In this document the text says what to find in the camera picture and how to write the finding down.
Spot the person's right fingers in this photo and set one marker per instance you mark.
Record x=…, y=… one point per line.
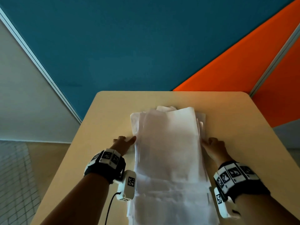
x=206, y=142

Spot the person's right forearm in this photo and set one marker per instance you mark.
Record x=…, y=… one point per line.
x=264, y=210

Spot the person's left forearm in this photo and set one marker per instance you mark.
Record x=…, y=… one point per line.
x=79, y=203

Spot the blue partition panel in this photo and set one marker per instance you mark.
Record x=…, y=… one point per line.
x=121, y=44

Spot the narrow orange partition panel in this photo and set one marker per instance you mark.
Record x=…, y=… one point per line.
x=281, y=91

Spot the black wristband with marker tiles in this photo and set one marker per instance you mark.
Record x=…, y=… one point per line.
x=106, y=165
x=236, y=179

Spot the person's left hand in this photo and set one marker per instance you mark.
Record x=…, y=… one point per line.
x=120, y=147

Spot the large orange partition panel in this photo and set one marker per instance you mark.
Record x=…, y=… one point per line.
x=239, y=60

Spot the stack of white paper sheets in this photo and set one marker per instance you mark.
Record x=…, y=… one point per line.
x=170, y=161

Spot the person's right hand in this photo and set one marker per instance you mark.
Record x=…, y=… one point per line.
x=216, y=149

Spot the person's left thumb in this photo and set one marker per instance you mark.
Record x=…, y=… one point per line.
x=131, y=139

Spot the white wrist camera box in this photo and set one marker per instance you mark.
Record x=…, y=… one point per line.
x=223, y=206
x=127, y=185

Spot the grey partition frame strip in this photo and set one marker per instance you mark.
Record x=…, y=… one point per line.
x=39, y=65
x=274, y=60

